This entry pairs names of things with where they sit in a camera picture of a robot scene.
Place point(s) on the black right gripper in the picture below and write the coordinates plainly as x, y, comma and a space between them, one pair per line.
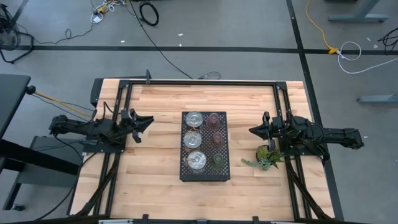
275, 127

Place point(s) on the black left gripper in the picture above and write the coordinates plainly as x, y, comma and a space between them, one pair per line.
127, 124

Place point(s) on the pink glass candle holder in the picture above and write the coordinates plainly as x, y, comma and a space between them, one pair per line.
217, 139
213, 120

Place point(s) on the green glass candle holder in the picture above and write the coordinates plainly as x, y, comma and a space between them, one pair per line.
217, 160

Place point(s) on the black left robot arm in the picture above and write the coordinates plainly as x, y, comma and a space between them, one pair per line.
77, 127

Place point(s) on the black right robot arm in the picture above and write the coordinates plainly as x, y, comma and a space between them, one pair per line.
335, 135

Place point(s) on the potted green succulent plant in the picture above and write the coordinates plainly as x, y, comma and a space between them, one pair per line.
265, 154

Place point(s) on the black perforated metal tray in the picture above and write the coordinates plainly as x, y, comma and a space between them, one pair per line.
202, 174

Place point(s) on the black floor tape strip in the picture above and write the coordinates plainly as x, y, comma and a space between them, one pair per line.
217, 49
298, 37

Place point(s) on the silver metal bar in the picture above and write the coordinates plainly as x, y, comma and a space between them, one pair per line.
115, 221

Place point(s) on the grey floor cabinet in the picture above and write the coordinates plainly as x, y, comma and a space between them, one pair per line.
46, 180

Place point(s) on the black round knob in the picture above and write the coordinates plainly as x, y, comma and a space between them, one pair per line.
30, 90

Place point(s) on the grey desk foot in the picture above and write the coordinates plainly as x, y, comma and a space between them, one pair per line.
377, 99

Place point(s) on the black desk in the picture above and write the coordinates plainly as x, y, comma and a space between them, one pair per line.
12, 99

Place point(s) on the grey desk leg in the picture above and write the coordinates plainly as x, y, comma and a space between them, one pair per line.
357, 17

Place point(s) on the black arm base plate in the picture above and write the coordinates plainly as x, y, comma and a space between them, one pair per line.
298, 152
102, 149

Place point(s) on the black table corner bracket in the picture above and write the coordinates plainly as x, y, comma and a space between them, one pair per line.
96, 90

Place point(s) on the black aluminium rig frame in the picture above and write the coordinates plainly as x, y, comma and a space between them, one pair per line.
217, 82

